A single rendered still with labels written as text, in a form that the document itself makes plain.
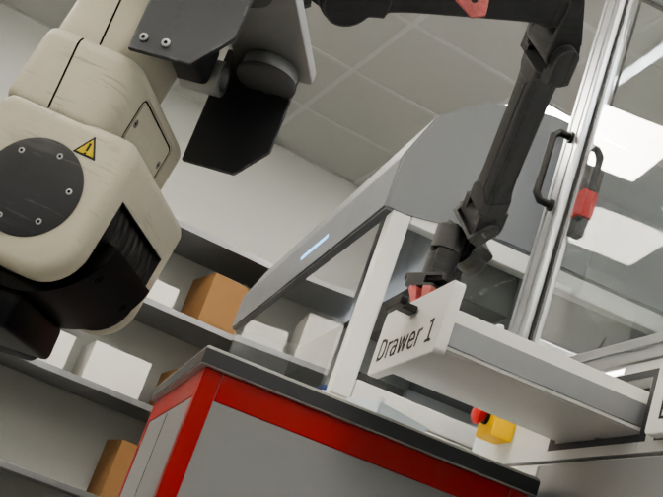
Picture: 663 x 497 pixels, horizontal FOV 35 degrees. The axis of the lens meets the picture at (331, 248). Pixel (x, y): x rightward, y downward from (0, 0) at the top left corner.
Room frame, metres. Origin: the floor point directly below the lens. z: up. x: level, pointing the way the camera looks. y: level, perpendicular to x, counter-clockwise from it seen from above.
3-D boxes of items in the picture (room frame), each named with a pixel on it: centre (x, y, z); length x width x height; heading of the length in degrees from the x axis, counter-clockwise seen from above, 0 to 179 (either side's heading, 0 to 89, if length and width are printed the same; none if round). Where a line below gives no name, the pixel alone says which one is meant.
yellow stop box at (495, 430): (1.93, -0.39, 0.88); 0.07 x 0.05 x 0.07; 11
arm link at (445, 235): (1.83, -0.20, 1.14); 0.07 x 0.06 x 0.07; 137
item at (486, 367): (1.59, -0.36, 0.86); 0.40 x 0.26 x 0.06; 101
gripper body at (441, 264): (1.83, -0.20, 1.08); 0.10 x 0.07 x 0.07; 37
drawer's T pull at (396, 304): (1.54, -0.13, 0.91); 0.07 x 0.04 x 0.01; 11
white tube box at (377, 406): (1.81, -0.19, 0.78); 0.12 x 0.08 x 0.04; 127
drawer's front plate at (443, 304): (1.55, -0.16, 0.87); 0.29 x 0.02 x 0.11; 11
